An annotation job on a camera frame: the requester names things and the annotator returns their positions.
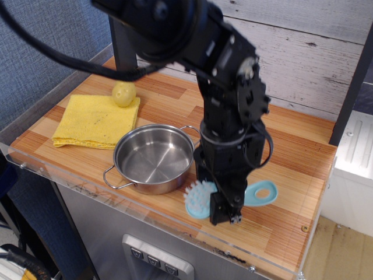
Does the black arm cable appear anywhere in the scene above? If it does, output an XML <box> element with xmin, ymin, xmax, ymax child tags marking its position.
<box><xmin>0</xmin><ymin>2</ymin><xmax>275</xmax><ymax>170</ymax></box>

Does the stainless steel pot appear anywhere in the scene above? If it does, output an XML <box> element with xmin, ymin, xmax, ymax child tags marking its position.
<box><xmin>103</xmin><ymin>124</ymin><xmax>199</xmax><ymax>195</ymax></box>

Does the black vertical post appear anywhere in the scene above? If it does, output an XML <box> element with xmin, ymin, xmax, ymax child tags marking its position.
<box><xmin>108</xmin><ymin>17</ymin><xmax>138</xmax><ymax>71</ymax></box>
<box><xmin>329</xmin><ymin>0</ymin><xmax>373</xmax><ymax>146</ymax></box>

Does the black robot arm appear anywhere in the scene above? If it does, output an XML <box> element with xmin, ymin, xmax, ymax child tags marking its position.
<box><xmin>93</xmin><ymin>1</ymin><xmax>273</xmax><ymax>225</ymax></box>

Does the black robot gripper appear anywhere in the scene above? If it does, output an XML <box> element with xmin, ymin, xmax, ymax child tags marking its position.
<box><xmin>194</xmin><ymin>134</ymin><xmax>265</xmax><ymax>226</ymax></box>

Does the black vertical post right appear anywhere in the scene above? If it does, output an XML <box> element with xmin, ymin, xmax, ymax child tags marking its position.
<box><xmin>329</xmin><ymin>0</ymin><xmax>373</xmax><ymax>146</ymax></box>

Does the grey metal side rail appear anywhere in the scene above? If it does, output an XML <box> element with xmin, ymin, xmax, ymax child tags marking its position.
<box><xmin>0</xmin><ymin>43</ymin><xmax>114</xmax><ymax>141</ymax></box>

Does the light blue brush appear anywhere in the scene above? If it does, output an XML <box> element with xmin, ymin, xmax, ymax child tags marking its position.
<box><xmin>184</xmin><ymin>180</ymin><xmax>278</xmax><ymax>219</ymax></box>

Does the yellow folded cloth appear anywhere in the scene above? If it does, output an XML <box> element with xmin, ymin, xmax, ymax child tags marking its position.
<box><xmin>52</xmin><ymin>94</ymin><xmax>140</xmax><ymax>149</ymax></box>

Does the silver button control panel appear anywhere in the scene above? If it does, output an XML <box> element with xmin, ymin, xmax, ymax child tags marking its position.
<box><xmin>122</xmin><ymin>234</ymin><xmax>195</xmax><ymax>279</ymax></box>

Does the yellow toy potato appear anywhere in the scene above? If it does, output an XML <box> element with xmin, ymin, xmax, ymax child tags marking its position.
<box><xmin>112</xmin><ymin>81</ymin><xmax>136</xmax><ymax>107</ymax></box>

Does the black vertical post left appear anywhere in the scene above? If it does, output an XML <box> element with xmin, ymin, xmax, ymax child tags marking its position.
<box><xmin>108</xmin><ymin>17</ymin><xmax>138</xmax><ymax>71</ymax></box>

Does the stainless steel cabinet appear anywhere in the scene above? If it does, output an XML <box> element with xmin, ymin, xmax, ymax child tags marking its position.
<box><xmin>57</xmin><ymin>184</ymin><xmax>264</xmax><ymax>279</ymax></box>

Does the yellow object bottom left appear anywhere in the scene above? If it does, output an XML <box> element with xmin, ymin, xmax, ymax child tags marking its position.
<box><xmin>21</xmin><ymin>269</ymin><xmax>38</xmax><ymax>280</ymax></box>

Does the white appliance right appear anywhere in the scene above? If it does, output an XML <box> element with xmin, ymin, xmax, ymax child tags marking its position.
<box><xmin>321</xmin><ymin>111</ymin><xmax>372</xmax><ymax>236</ymax></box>

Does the clear acrylic table guard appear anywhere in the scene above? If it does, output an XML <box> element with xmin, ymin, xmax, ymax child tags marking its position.
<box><xmin>1</xmin><ymin>140</ymin><xmax>336</xmax><ymax>279</ymax></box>

